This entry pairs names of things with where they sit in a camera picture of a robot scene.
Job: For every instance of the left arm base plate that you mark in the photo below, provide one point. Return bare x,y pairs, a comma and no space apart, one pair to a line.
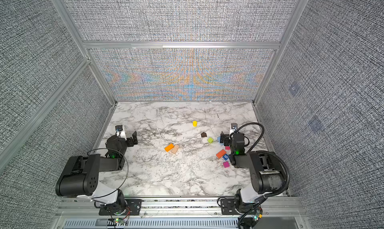
132,208

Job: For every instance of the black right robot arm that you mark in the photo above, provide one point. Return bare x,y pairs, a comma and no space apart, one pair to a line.
268,173

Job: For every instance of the red-orange wood block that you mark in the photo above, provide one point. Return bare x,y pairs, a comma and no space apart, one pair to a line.
220,154

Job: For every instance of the orange wood block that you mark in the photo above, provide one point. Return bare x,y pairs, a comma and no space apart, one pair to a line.
169,147

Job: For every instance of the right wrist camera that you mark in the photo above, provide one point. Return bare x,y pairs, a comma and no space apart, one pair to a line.
233,128

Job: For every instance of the aluminium front rail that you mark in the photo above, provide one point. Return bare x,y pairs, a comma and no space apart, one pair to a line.
181,207

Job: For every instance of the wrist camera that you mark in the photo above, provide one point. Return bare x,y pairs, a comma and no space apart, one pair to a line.
120,132
233,128

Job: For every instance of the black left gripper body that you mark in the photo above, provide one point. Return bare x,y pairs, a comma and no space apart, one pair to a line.
128,140

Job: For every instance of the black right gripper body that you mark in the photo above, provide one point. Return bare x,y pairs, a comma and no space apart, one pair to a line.
227,139

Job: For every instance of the natural beige wood block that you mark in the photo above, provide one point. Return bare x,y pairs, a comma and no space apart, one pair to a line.
175,149

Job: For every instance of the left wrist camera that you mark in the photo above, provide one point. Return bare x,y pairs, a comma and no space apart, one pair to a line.
120,132

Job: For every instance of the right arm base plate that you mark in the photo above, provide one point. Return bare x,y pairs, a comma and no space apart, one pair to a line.
228,206

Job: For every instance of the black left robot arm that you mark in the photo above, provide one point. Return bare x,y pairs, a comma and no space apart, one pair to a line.
80,178

